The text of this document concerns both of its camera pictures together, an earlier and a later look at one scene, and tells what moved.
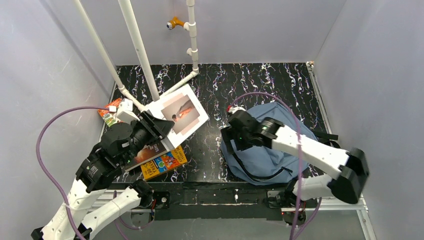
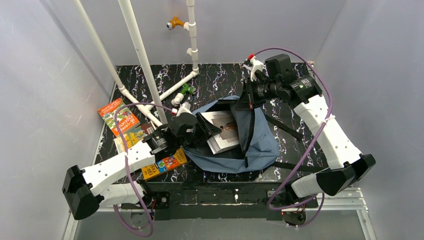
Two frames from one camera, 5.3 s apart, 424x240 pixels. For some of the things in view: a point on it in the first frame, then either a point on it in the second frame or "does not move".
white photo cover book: (184, 108) to (226, 121)
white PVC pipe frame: (192, 52) does not move
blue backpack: (259, 164) to (258, 148)
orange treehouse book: (164, 163) does not move
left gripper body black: (151, 125) to (197, 122)
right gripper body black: (227, 138) to (248, 94)
